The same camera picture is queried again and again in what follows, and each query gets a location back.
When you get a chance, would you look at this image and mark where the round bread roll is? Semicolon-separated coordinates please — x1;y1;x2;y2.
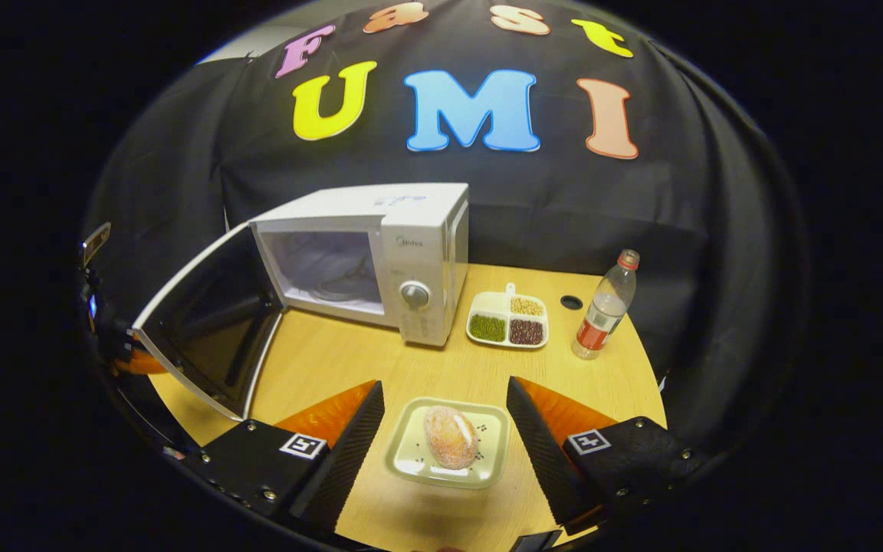
423;406;481;470

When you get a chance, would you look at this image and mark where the clear plastic water bottle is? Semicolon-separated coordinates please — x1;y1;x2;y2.
571;249;640;360

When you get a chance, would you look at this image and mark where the square white speckled plate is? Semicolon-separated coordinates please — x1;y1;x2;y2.
385;397;511;490

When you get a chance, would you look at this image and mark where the black backdrop cloth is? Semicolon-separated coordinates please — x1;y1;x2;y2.
81;0;803;453

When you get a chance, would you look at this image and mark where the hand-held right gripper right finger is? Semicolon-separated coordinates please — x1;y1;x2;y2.
506;376;707;537

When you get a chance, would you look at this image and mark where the white microwave oven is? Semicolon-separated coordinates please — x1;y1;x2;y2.
133;182;470;421

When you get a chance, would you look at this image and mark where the divided white dish of beans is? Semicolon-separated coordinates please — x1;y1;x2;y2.
466;284;550;350

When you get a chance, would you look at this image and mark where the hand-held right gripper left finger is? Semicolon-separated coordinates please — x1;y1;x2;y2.
181;381;386;534

